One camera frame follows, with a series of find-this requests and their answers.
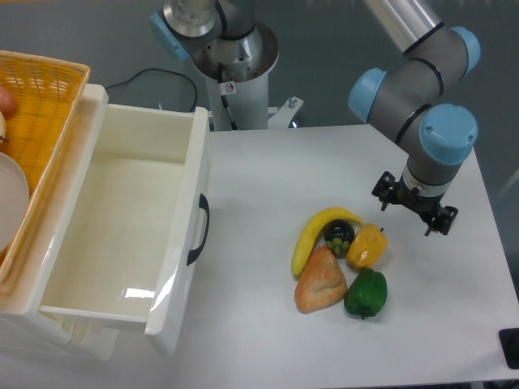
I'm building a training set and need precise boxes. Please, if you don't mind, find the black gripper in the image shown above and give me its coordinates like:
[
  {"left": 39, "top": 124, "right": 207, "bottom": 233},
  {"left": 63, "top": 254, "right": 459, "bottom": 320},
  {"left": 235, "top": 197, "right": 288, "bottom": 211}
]
[{"left": 371, "top": 171, "right": 458, "bottom": 237}]

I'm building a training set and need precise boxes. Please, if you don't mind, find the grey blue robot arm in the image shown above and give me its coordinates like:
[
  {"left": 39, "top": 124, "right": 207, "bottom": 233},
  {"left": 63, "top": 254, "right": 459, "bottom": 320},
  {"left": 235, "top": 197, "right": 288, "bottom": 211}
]
[{"left": 150, "top": 1, "right": 481, "bottom": 234}]

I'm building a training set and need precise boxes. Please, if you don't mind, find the yellow bell pepper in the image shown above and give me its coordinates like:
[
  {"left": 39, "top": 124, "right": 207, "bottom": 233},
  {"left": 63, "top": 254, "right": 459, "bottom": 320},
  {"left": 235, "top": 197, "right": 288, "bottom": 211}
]
[{"left": 345, "top": 223, "right": 388, "bottom": 271}]

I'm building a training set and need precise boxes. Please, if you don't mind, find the dark eggplant with green stem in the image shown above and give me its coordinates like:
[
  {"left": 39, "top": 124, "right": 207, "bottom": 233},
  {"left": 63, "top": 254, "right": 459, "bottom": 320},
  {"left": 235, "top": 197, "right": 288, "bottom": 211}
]
[{"left": 323, "top": 219, "right": 355, "bottom": 258}]

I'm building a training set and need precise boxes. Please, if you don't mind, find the green bell pepper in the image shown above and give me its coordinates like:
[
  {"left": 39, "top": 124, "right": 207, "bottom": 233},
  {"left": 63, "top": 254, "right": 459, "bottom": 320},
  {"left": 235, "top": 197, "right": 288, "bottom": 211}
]
[{"left": 344, "top": 268, "right": 388, "bottom": 319}]

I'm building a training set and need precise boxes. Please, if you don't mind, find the yellow banana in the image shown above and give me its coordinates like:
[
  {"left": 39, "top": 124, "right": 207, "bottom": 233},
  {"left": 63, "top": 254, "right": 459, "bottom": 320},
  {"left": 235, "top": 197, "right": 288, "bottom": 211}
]
[{"left": 291, "top": 207, "right": 363, "bottom": 278}]

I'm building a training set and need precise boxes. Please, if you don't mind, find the triangular bread piece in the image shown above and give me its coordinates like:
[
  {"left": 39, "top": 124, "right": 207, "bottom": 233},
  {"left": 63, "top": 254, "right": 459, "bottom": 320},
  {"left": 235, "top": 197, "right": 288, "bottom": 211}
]
[{"left": 294, "top": 246, "right": 347, "bottom": 314}]

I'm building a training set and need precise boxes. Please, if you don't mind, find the black table corner device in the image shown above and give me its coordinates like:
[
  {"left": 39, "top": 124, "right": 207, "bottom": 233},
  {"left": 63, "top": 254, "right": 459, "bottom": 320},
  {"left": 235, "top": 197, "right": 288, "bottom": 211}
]
[{"left": 498, "top": 327, "right": 519, "bottom": 370}]

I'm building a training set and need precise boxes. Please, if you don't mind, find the white open drawer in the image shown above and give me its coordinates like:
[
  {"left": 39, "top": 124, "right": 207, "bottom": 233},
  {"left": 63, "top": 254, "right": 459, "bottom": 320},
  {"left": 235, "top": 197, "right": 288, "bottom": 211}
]
[{"left": 46, "top": 105, "right": 209, "bottom": 355}]

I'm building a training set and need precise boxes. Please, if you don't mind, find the orange woven basket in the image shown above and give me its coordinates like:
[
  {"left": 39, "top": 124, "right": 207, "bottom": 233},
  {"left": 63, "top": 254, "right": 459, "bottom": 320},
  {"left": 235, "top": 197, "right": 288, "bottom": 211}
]
[{"left": 1, "top": 50, "right": 90, "bottom": 285}]

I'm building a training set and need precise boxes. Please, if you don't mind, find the white drawer cabinet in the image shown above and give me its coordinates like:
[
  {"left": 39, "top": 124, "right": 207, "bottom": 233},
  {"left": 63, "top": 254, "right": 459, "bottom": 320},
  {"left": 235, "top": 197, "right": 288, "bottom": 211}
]
[{"left": 1, "top": 84, "right": 118, "bottom": 360}]

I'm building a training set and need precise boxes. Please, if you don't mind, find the white plate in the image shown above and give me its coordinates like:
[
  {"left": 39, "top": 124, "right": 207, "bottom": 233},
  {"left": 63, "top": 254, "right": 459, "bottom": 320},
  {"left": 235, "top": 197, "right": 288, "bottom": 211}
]
[{"left": 0, "top": 153, "right": 29, "bottom": 250}]

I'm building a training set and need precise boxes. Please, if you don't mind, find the reddish fruit in basket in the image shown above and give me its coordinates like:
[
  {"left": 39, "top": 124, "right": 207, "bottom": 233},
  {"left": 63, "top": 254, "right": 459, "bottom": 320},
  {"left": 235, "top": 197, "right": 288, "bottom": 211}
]
[{"left": 0, "top": 85, "right": 18, "bottom": 118}]

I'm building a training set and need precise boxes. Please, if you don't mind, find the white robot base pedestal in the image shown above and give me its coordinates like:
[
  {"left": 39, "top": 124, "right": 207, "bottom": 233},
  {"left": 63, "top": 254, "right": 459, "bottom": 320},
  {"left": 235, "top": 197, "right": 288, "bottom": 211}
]
[{"left": 193, "top": 22, "right": 303, "bottom": 131}]

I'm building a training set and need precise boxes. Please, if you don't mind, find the black drawer handle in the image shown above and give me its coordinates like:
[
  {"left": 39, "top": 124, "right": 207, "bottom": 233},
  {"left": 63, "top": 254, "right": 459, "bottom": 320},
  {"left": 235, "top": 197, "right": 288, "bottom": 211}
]
[{"left": 187, "top": 194, "right": 211, "bottom": 266}]

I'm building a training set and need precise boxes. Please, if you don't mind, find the black cable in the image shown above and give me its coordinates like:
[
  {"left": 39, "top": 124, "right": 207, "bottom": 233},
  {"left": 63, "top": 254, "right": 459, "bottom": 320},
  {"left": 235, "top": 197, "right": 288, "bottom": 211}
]
[{"left": 104, "top": 67, "right": 199, "bottom": 115}]

